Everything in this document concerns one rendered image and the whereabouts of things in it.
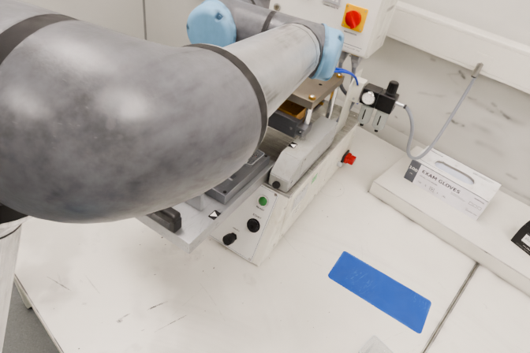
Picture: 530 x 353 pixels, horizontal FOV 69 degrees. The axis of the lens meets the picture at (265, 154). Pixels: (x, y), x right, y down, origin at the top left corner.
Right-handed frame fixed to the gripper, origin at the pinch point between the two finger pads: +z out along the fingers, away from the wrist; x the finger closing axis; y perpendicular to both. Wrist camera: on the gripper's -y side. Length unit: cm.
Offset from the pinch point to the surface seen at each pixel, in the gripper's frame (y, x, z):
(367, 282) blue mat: 39.9, 7.1, 25.7
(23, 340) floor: -56, -36, 101
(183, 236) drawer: 9.0, -23.2, 4.0
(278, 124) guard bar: 7.0, 11.4, -1.8
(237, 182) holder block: 9.4, -7.8, 1.4
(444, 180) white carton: 46, 44, 15
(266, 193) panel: 12.0, 1.3, 9.6
